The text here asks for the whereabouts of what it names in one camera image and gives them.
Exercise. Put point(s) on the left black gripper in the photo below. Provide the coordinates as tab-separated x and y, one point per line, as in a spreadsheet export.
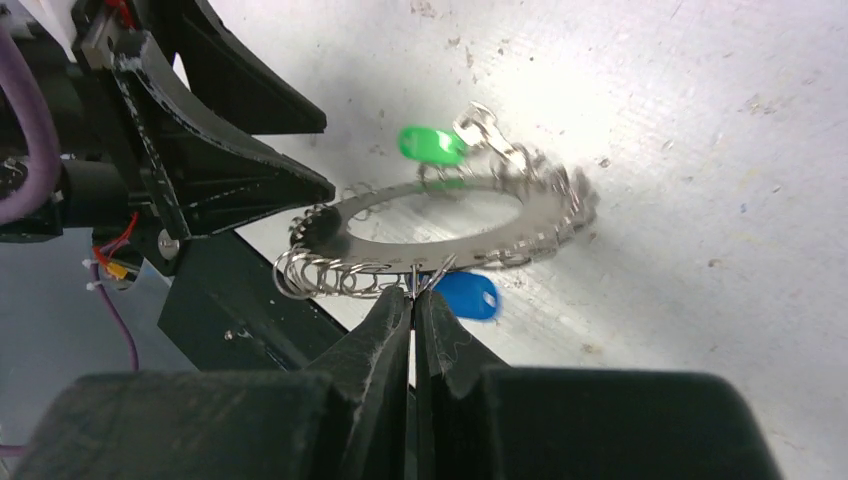
103	70

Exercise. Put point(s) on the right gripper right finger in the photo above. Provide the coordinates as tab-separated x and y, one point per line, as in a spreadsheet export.
479	418

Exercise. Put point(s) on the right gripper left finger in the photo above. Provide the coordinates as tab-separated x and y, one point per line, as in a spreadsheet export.
342	417

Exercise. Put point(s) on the key with blue tag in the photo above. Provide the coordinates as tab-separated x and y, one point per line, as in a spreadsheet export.
470	296

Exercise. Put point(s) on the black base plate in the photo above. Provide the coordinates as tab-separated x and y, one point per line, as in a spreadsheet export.
223	312

